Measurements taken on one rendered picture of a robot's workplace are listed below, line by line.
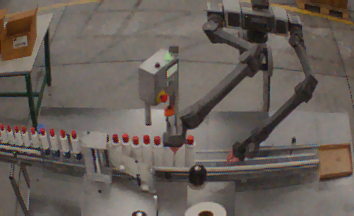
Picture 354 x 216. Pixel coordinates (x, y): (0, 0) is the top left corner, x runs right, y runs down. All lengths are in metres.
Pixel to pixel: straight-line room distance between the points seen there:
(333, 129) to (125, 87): 2.12
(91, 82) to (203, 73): 0.88
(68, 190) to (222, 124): 1.02
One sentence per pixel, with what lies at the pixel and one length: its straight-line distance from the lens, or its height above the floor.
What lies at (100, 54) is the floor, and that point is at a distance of 5.59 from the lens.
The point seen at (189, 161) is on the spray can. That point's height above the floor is 0.94.
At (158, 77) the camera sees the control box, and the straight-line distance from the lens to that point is 3.07.
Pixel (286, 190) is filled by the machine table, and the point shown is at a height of 0.83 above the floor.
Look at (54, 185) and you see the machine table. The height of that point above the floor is 0.83.
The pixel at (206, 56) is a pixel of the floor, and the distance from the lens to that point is 5.51.
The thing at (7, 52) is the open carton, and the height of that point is 0.86.
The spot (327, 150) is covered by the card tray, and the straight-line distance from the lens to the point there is 3.67.
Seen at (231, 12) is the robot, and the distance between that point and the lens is 3.44.
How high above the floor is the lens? 3.43
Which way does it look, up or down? 43 degrees down
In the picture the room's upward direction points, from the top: straight up
